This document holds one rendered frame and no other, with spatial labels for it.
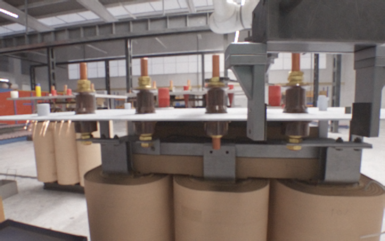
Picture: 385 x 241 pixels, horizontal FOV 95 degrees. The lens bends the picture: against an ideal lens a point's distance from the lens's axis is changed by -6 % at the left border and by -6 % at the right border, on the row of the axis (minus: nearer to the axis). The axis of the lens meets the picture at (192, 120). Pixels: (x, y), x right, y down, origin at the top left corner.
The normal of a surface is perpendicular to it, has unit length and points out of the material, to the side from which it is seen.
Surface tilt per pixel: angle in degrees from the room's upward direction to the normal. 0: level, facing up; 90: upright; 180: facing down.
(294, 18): 90
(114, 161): 90
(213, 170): 90
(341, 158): 90
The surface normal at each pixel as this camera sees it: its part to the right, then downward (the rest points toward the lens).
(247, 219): 0.18, 0.08
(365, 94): -1.00, 0.01
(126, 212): -0.11, 0.09
